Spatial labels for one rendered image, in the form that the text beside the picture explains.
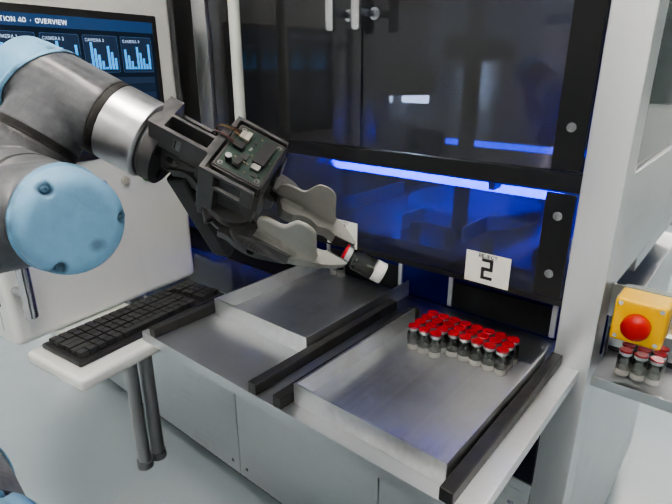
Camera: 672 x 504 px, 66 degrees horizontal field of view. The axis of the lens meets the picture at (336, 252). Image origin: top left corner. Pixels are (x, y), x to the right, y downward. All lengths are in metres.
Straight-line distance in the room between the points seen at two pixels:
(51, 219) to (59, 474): 1.88
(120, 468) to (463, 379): 1.53
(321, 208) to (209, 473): 1.63
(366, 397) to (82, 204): 0.57
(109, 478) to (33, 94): 1.74
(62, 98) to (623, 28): 0.71
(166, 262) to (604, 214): 1.06
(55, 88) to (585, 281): 0.77
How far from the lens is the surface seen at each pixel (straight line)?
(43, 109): 0.53
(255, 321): 1.02
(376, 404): 0.82
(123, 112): 0.51
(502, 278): 0.97
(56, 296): 1.31
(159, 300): 1.34
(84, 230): 0.39
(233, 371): 0.91
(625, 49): 0.87
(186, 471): 2.08
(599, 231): 0.90
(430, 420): 0.80
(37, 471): 2.28
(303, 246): 0.48
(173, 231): 1.46
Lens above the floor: 1.37
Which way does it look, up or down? 20 degrees down
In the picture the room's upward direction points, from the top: straight up
